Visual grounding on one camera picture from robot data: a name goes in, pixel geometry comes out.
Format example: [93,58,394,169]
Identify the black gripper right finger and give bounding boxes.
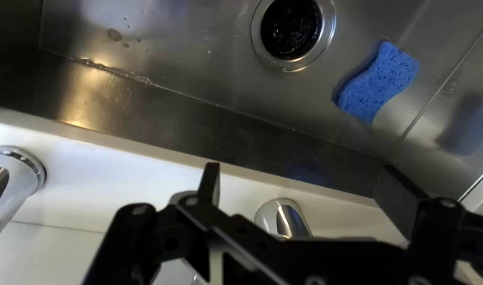
[373,163,483,285]

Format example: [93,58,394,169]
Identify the blue sponge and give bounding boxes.
[332,37,421,125]

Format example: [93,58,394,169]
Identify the round sink drain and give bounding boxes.
[248,0,339,74]

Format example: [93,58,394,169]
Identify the chrome gooseneck faucet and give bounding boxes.
[253,196,313,240]

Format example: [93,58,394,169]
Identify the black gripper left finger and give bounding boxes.
[80,161,242,285]

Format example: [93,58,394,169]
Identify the stainless steel sink basin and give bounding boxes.
[0,0,483,210]

